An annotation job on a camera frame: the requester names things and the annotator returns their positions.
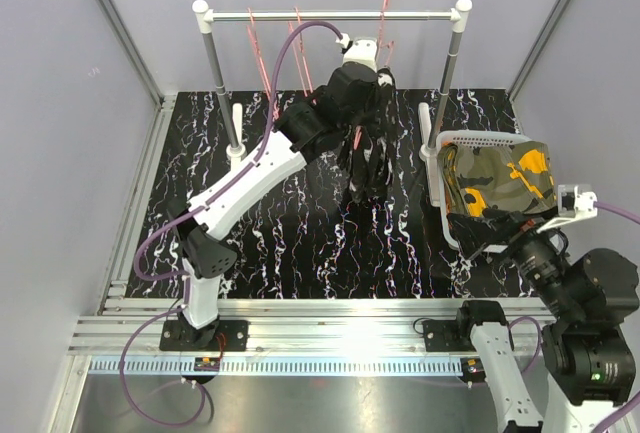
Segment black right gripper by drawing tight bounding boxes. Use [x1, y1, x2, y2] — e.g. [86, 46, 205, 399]
[449, 203, 583, 319]

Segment pink wire hanger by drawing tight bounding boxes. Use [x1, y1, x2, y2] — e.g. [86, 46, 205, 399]
[352, 0, 396, 152]
[288, 6, 313, 96]
[247, 8, 271, 99]

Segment black white patterned trousers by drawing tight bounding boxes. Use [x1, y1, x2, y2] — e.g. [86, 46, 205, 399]
[338, 66, 399, 203]

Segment camouflage olive yellow trousers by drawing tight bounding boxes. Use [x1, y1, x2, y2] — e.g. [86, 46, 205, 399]
[438, 141, 556, 218]

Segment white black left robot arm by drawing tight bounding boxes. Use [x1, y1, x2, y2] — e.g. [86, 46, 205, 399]
[160, 62, 391, 351]

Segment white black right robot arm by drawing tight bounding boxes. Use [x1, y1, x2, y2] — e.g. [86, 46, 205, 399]
[453, 213, 639, 432]

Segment white plastic laundry basket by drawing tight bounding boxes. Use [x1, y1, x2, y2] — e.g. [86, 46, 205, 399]
[435, 128, 531, 253]

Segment white metal clothes rack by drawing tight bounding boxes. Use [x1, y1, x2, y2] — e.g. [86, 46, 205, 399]
[192, 0, 473, 168]

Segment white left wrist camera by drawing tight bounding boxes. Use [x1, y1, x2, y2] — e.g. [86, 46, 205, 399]
[336, 33, 378, 72]

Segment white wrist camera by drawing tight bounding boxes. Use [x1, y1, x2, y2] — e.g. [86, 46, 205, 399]
[336, 33, 378, 72]
[536, 184, 598, 233]

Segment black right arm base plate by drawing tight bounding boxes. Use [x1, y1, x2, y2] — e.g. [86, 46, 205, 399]
[413, 318, 475, 353]

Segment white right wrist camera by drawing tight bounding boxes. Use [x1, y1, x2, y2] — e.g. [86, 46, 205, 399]
[536, 184, 598, 233]

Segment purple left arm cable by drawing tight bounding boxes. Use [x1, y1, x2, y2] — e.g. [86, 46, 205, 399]
[119, 20, 346, 427]

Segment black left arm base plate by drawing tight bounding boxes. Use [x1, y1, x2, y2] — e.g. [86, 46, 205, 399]
[159, 319, 249, 352]

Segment aluminium extrusion rail frame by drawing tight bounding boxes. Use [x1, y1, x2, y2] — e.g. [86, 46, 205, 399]
[51, 93, 551, 432]

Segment white slotted cable duct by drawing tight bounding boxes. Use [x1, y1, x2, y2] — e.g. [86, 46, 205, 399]
[89, 355, 462, 377]

